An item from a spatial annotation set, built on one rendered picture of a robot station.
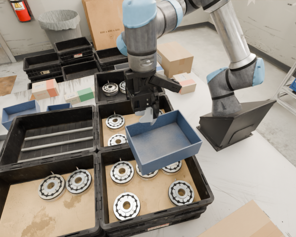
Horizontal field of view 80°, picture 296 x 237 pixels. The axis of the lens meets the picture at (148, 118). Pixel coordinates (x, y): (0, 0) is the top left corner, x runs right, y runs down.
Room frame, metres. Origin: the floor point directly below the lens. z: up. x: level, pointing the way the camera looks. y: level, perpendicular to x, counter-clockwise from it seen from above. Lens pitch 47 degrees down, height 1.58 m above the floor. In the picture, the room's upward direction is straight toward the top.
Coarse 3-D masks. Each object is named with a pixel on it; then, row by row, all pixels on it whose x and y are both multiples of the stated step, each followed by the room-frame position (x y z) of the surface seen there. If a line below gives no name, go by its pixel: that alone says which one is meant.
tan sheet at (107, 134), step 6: (132, 114) 0.72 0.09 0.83; (102, 120) 0.67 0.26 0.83; (126, 120) 0.67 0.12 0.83; (132, 120) 0.67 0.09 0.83; (138, 120) 0.67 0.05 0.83; (102, 126) 0.63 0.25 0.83; (108, 132) 0.59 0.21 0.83; (114, 132) 0.59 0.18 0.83; (120, 132) 0.59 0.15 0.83; (108, 138) 0.55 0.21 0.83
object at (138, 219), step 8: (104, 152) 0.40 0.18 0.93; (200, 168) 0.33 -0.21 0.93; (208, 184) 0.26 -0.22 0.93; (208, 192) 0.24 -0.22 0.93; (200, 200) 0.21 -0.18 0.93; (208, 200) 0.21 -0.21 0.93; (168, 208) 0.18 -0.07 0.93; (176, 208) 0.18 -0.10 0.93; (184, 208) 0.18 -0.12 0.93; (192, 208) 0.19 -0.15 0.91; (136, 216) 0.16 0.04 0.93; (144, 216) 0.16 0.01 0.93; (152, 216) 0.16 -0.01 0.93; (160, 216) 0.16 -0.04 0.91; (104, 224) 0.13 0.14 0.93; (112, 224) 0.13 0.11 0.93; (120, 224) 0.13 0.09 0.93; (128, 224) 0.14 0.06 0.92
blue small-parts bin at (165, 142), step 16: (176, 112) 0.44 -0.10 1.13; (128, 128) 0.37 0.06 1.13; (144, 128) 0.39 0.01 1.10; (160, 128) 0.41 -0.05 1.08; (176, 128) 0.41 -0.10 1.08; (192, 128) 0.36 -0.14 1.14; (144, 144) 0.34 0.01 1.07; (160, 144) 0.34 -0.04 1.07; (176, 144) 0.34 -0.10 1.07; (192, 144) 0.30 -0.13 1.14; (144, 160) 0.28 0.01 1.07; (160, 160) 0.25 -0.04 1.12; (176, 160) 0.28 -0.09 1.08
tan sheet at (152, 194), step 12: (108, 168) 0.38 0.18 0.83; (108, 180) 0.32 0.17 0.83; (132, 180) 0.32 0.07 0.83; (144, 180) 0.32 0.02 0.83; (156, 180) 0.32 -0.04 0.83; (168, 180) 0.32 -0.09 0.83; (180, 180) 0.32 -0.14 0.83; (192, 180) 0.32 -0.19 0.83; (108, 192) 0.27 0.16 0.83; (120, 192) 0.27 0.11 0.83; (132, 192) 0.27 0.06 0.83; (144, 192) 0.27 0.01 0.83; (156, 192) 0.27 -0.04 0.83; (180, 192) 0.27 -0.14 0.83; (108, 204) 0.23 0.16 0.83; (144, 204) 0.23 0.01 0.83; (156, 204) 0.23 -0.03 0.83; (168, 204) 0.23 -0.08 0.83
